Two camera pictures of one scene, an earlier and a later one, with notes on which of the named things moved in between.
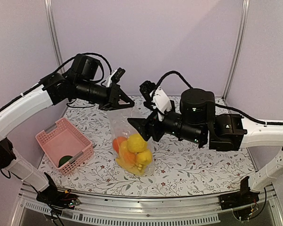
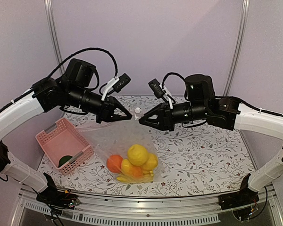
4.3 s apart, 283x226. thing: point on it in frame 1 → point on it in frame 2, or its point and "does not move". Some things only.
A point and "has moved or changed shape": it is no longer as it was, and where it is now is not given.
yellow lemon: x=136 y=143 → x=138 y=154
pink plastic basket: x=63 y=139 does not move
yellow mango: x=145 y=157 → x=151 y=162
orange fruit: x=117 y=141 → x=113 y=163
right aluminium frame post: x=238 y=50 does not move
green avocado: x=63 y=159 does not move
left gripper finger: x=123 y=97 → x=116 y=104
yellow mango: x=127 y=157 → x=129 y=169
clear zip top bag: x=133 y=155 has moved or changed shape
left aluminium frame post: x=50 y=12 does not move
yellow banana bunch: x=136 y=169 → x=147 y=177
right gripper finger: x=140 y=125 → x=154 y=123
